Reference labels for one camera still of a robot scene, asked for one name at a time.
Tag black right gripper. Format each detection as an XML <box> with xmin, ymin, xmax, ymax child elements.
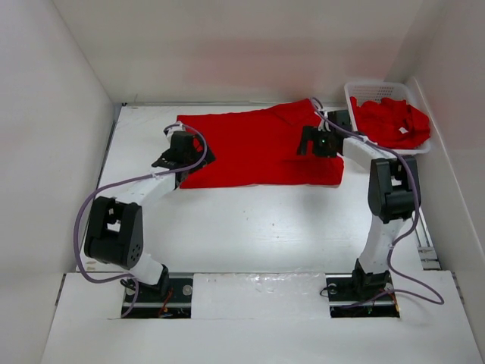
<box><xmin>296</xmin><ymin>124</ymin><xmax>337</xmax><ymax>158</ymax></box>

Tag red t-shirt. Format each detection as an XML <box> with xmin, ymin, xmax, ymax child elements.
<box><xmin>177</xmin><ymin>99</ymin><xmax>344</xmax><ymax>189</ymax></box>

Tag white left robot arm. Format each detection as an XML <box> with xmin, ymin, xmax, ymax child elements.
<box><xmin>83</xmin><ymin>124</ymin><xmax>215</xmax><ymax>301</ymax></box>

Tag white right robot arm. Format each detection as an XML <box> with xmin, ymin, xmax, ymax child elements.
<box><xmin>297</xmin><ymin>110</ymin><xmax>421</xmax><ymax>299</ymax></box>

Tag red t-shirts in basket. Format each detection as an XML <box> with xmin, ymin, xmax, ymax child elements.
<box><xmin>350</xmin><ymin>96</ymin><xmax>431</xmax><ymax>149</ymax></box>

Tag white plastic basket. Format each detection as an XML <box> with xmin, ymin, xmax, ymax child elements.
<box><xmin>344</xmin><ymin>80</ymin><xmax>431</xmax><ymax>155</ymax></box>

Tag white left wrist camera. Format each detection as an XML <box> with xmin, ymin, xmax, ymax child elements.
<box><xmin>163</xmin><ymin>122</ymin><xmax>185</xmax><ymax>141</ymax></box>

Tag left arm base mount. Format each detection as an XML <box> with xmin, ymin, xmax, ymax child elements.
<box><xmin>120</xmin><ymin>273</ymin><xmax>194</xmax><ymax>319</ymax></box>

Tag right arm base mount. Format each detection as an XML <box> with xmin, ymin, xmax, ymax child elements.
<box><xmin>320</xmin><ymin>272</ymin><xmax>400</xmax><ymax>319</ymax></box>

